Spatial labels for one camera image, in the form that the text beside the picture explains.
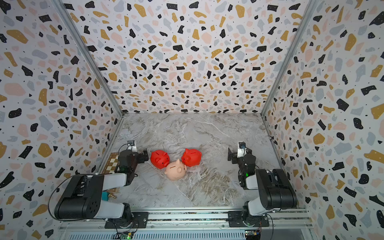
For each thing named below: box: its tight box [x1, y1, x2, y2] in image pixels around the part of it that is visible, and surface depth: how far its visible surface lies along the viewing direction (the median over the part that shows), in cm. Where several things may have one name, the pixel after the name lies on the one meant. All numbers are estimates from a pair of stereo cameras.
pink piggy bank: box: [164, 158, 187, 181], surface depth 84 cm
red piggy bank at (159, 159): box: [150, 149, 170, 170], surface depth 89 cm
